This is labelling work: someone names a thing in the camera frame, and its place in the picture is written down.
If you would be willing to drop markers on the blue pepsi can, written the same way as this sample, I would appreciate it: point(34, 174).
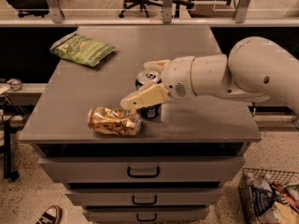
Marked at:
point(143, 78)

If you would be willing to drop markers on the red snack bag in basket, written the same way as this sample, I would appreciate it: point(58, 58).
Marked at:
point(287, 194)

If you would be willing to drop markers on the bottom drawer with black handle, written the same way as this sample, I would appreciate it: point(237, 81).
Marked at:
point(146, 214)

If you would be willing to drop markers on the crushed orange soda can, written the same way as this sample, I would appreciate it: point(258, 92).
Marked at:
point(114, 121)

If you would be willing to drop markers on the blue snack bag in basket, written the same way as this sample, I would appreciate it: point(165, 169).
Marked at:
point(263, 199)

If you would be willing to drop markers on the black stand left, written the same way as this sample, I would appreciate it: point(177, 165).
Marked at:
point(5, 149)

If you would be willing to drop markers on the middle drawer with black handle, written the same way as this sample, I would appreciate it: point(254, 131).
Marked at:
point(143, 197)

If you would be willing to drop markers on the black and white sneaker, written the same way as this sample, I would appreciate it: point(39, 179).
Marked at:
point(51, 216)

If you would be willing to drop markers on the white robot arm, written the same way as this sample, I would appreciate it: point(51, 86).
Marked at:
point(255, 70)

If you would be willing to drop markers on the wire basket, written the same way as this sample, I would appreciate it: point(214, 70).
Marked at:
point(278, 213)

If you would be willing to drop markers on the grey drawer cabinet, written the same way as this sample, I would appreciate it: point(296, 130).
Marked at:
point(203, 126)

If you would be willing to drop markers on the top drawer with black handle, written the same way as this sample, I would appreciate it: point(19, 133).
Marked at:
point(142, 169)

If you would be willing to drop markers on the drawer with black handle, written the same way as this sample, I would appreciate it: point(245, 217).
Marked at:
point(143, 197)
point(146, 214)
point(142, 169)

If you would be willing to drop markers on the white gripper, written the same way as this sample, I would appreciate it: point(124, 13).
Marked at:
point(177, 76)

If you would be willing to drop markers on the black office chair centre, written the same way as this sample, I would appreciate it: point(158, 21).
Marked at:
point(169, 8)

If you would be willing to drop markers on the green chip bag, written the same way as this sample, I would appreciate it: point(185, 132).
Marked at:
point(81, 49)

